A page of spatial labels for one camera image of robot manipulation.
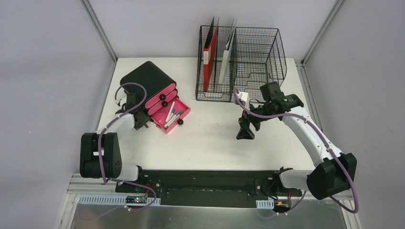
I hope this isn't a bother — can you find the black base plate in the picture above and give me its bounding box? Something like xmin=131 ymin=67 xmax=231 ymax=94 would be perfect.
xmin=115 ymin=170 xmax=303 ymax=208

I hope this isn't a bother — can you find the white cable duct left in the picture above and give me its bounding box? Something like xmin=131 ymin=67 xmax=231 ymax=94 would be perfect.
xmin=78 ymin=194 xmax=161 ymax=207

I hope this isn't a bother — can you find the black wire mesh organizer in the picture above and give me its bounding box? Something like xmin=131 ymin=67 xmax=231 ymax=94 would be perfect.
xmin=195 ymin=25 xmax=287 ymax=103

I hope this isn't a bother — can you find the white cable duct right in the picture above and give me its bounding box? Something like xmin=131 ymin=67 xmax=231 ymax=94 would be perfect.
xmin=256 ymin=198 xmax=274 ymax=209

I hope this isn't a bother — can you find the white cable duct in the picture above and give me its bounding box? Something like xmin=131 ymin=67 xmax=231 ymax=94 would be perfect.
xmin=78 ymin=194 xmax=161 ymax=207
xmin=256 ymin=198 xmax=274 ymax=209

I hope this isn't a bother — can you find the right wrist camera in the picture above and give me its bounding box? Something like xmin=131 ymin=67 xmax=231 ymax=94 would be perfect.
xmin=234 ymin=91 xmax=250 ymax=107

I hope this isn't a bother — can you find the red notebook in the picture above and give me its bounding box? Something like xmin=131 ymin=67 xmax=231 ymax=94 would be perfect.
xmin=203 ymin=17 xmax=218 ymax=92

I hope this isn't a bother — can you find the aluminium frame rail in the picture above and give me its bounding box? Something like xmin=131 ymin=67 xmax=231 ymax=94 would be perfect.
xmin=67 ymin=173 xmax=116 ymax=194

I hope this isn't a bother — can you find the grey notebook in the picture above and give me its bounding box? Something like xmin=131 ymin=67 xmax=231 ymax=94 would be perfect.
xmin=218 ymin=18 xmax=237 ymax=84

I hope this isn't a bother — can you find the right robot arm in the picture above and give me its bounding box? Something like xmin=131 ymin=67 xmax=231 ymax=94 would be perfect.
xmin=233 ymin=82 xmax=358 ymax=201

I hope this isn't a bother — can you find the black pink drawer unit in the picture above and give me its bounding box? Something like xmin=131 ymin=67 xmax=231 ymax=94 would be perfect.
xmin=120 ymin=61 xmax=191 ymax=133

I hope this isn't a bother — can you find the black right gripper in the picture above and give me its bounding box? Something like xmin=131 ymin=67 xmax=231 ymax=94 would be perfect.
xmin=236 ymin=101 xmax=277 ymax=140

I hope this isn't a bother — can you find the teal white pen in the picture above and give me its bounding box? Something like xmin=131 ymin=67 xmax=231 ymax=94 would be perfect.
xmin=167 ymin=111 xmax=183 ymax=127

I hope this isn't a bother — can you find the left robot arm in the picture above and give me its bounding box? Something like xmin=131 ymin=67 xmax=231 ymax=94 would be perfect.
xmin=79 ymin=94 xmax=146 ymax=193

